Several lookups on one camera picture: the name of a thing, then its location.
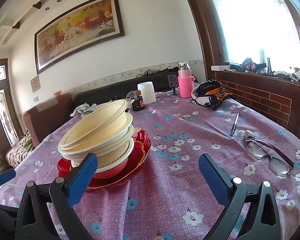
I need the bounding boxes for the black motor with cork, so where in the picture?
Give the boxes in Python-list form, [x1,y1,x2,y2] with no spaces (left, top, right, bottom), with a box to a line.
[132,90,145,112]

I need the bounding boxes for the white cloth gloves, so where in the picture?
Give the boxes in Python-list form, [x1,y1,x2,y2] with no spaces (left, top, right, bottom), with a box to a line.
[70,103,97,117]

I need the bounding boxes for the patterned blanket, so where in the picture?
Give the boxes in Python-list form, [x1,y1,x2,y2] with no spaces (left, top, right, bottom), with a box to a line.
[6,131,34,168]

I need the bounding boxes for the wooden door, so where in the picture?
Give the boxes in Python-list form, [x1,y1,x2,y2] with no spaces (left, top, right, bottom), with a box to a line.
[0,59,24,173]

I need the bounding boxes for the pink sleeved bottle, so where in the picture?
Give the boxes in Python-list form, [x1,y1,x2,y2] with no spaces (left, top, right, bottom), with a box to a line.
[178,61,195,98]

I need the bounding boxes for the brown sofa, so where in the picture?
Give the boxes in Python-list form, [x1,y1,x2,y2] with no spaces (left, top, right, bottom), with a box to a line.
[23,93,72,147]

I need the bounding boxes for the white plastic jar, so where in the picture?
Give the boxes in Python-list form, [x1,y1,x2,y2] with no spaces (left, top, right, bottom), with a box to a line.
[137,81,156,105]

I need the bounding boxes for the purple floral tablecloth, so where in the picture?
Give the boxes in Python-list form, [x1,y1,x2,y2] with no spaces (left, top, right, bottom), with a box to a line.
[0,89,300,240]

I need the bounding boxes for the white foam bowl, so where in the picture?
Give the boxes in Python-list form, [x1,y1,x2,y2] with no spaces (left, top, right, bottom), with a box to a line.
[70,137,135,180]

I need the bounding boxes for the black sofa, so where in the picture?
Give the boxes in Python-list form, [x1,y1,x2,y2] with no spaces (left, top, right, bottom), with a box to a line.
[71,67,178,108]

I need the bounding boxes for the black orange patterned scarf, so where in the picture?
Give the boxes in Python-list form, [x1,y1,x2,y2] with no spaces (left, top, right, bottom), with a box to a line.
[191,80,235,111]

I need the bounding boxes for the red wedding plate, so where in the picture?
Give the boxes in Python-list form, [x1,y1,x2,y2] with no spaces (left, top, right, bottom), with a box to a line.
[56,129,151,193]

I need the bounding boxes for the framed horse painting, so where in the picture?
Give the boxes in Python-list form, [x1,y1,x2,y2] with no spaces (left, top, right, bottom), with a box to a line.
[34,0,125,74]

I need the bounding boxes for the crumpled foil wrapper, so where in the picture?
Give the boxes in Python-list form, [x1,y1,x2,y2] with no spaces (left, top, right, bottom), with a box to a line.
[233,129,258,140]

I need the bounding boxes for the red gold-rimmed plate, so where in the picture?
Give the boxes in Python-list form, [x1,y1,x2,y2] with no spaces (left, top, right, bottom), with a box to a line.
[87,130,152,193]

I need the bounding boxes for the purple framed eyeglasses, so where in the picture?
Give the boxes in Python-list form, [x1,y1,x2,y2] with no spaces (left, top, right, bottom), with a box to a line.
[244,135,294,176]

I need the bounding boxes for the cream bowl with tab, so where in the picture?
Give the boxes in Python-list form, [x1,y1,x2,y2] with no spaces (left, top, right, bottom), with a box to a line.
[57,113,141,161]

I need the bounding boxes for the black phone stand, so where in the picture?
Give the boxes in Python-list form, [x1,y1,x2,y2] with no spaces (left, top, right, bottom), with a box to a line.
[167,74,179,95]

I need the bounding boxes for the cream disposable bowl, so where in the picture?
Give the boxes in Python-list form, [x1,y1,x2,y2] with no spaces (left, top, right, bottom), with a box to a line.
[60,99,133,150]

